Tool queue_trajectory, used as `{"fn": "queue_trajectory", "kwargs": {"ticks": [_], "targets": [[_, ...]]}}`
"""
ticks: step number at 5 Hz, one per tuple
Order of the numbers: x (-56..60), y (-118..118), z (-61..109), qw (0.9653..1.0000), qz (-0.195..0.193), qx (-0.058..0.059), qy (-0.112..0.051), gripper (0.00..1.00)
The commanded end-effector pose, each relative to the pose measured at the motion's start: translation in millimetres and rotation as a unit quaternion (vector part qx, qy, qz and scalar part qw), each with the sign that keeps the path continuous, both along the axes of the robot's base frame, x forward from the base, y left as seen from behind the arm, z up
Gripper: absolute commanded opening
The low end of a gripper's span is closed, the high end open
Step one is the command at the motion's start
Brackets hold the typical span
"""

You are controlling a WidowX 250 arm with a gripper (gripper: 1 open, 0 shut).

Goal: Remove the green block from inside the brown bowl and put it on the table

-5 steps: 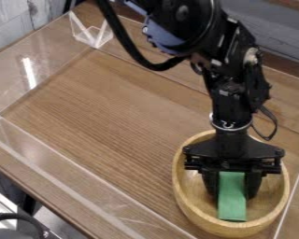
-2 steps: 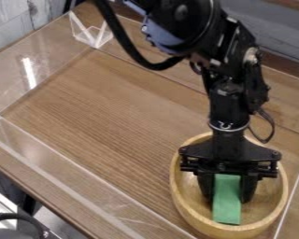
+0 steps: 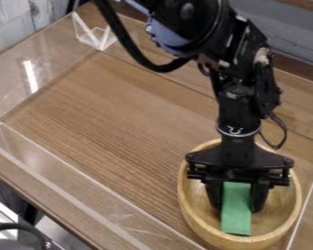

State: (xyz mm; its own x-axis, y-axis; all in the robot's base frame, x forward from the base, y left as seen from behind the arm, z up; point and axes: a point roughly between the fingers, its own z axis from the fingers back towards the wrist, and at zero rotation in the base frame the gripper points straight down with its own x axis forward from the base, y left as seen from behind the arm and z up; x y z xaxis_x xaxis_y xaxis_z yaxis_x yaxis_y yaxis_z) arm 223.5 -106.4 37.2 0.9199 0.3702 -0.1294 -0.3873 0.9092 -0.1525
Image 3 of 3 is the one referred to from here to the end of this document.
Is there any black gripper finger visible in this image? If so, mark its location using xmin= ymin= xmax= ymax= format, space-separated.
xmin=204 ymin=182 xmax=223 ymax=210
xmin=250 ymin=184 xmax=269 ymax=213

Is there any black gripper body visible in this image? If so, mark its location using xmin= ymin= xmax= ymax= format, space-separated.
xmin=184 ymin=139 xmax=293 ymax=188

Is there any green rectangular block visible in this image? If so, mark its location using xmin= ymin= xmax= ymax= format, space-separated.
xmin=220 ymin=182 xmax=250 ymax=236

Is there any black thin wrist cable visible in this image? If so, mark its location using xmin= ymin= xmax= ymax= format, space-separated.
xmin=257 ymin=111 xmax=289 ymax=150

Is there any brown wooden bowl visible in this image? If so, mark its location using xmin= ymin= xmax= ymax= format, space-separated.
xmin=176 ymin=138 xmax=302 ymax=250

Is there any clear acrylic tray wall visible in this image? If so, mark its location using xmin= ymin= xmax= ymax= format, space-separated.
xmin=0 ymin=11 xmax=313 ymax=250

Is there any clear acrylic corner bracket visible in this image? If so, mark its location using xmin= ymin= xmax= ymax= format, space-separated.
xmin=72 ymin=12 xmax=117 ymax=51

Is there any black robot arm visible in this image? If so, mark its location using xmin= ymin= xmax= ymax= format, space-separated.
xmin=125 ymin=0 xmax=293 ymax=213

